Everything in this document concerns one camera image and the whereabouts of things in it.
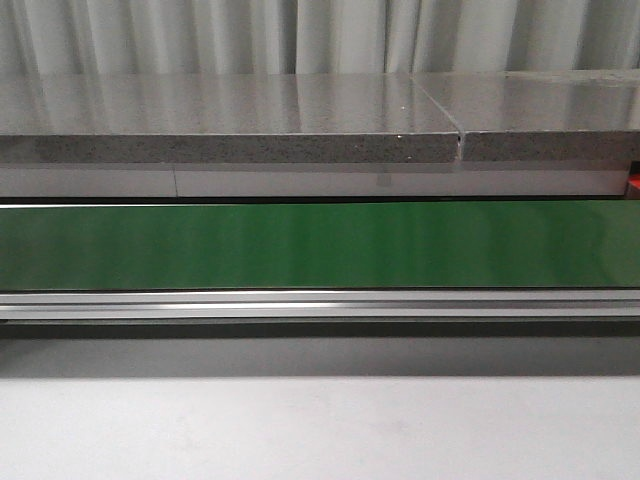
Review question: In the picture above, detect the white cabinet panel under counter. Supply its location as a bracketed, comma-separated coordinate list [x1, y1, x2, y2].
[1, 162, 629, 198]

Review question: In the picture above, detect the grey stone counter slab left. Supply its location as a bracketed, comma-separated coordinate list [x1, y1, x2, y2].
[1, 74, 459, 165]

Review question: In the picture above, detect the green conveyor belt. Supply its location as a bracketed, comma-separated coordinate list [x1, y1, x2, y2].
[1, 200, 639, 291]

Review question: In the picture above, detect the red plastic tray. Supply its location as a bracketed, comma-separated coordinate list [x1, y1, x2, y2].
[625, 173, 640, 200]

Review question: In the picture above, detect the white pleated curtain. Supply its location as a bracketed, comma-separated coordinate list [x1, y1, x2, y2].
[1, 1, 639, 75]

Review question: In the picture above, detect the aluminium conveyor side rail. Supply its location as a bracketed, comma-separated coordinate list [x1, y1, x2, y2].
[1, 289, 639, 326]

